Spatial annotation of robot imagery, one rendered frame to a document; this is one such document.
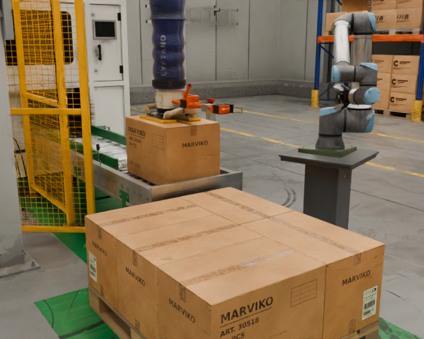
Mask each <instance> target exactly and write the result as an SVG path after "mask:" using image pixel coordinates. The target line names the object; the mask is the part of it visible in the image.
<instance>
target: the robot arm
mask: <svg viewBox="0 0 424 339"><path fill-rule="evenodd" d="M331 31H332V34H333V35H334V66H332V81H333V82H337V83H348V82H352V86H351V91H350V90H349V89H348V87H347V86H345V85H341V84H335V86H333V87H334V88H336V89H339V90H340V93H337V95H336V98H337V99H335V101H336V102H337V103H335V104H339V105H338V106H334V107H326V108H321V109H320V115H319V132H318V140H317V141H316V144H315V149H320V150H329V151H336V150H343V149H345V144H344V142H343V138H342V133H370V132H371V131H372V129H373V126H374V118H375V111H374V110H372V106H371V105H373V104H376V103H377V102H378V100H379V99H380V91H379V90H378V88H377V76H378V66H377V64H373V63H371V60H372V37H373V33H374V32H375V31H376V18H375V15H374V13H368V12H366V13H346V14H344V15H341V16H340V17H338V18H337V19H336V20H335V21H334V22H333V23H332V27H331ZM350 32H353V33H354V43H353V65H350V53H349V33H350ZM346 107H347V110H344V108H346Z"/></svg>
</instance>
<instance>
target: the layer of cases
mask: <svg viewBox="0 0 424 339"><path fill-rule="evenodd" d="M84 217H85V238H86V249H87V270H88V281H89V284H91V286H93V288H95V290H97V292H99V294H101V296H103V297H104V298H105V299H106V300H107V301H108V302H109V303H110V304H111V305H112V306H113V307H114V308H115V309H116V310H117V311H118V312H120V314H121V315H123V316H124V317H125V318H126V319H127V320H128V321H129V322H130V323H131V324H132V325H133V326H134V327H135V328H136V329H137V330H138V331H139V332H140V333H141V334H142V335H144V337H146V339H341V338H344V337H345V336H348V335H349V334H352V333H353V332H356V331H358V330H360V329H362V328H364V327H366V326H368V325H370V324H372V323H374V322H377V321H378V320H379V313H380V298H381V290H382V275H383V267H384V252H385V244H384V243H382V242H379V241H376V240H374V239H371V238H368V237H366V236H363V235H360V234H358V233H354V232H352V231H349V230H346V229H343V228H341V227H338V226H336V225H333V224H330V223H327V222H325V221H321V220H320V219H316V218H314V217H311V216H308V215H305V214H303V213H300V212H297V211H295V210H292V209H289V208H287V207H284V206H281V205H279V204H275V203H273V202H270V201H268V200H265V199H262V198H259V197H257V196H254V195H251V194H249V193H246V192H243V191H241V190H237V189H235V188H232V187H227V188H221V189H217V190H211V191H207V192H201V193H197V194H190V195H186V196H180V197H179V198H178V197H176V198H170V199H166V200H160V201H156V202H150V203H146V204H140V205H136V206H129V207H125V208H121V209H115V210H111V211H105V212H101V213H95V214H91V215H85V216H84Z"/></svg>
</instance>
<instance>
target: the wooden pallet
mask: <svg viewBox="0 0 424 339"><path fill-rule="evenodd" d="M88 290H89V300H90V307H91V308H92V309H93V310H94V311H95V312H96V313H97V314H98V315H99V316H100V317H101V319H102V320H103V321H104V322H105V323H106V324H107V325H108V326H109V327H110V328H111V329H112V330H113V332H114V333H115V334H116V335H117V336H118V337H119V338H120V339H146V337H144V335H142V334H141V333H140V332H139V331H138V330H137V329H136V328H135V327H134V326H133V325H132V324H131V323H130V322H129V321H128V320H127V319H126V318H125V317H124V316H123V315H121V314H120V312H118V311H117V310H116V309H115V308H114V307H113V306H112V305H111V304H110V303H109V302H108V301H107V300H106V299H105V298H104V297H103V296H101V294H99V292H97V290H95V288H93V286H91V284H89V283H88ZM379 322H380V321H379V320H378V321H377V322H374V323H372V324H370V325H368V326H366V327H364V328H362V329H360V330H358V331H356V332H353V333H352V334H349V335H348V336H345V337H344V338H341V339H378V329H379Z"/></svg>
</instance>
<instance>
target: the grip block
mask: <svg viewBox="0 0 424 339"><path fill-rule="evenodd" d="M195 102H199V100H198V99H192V98H182V99H180V108H186V109H194V108H193V107H192V106H189V105H188V104H189V103H195Z"/></svg>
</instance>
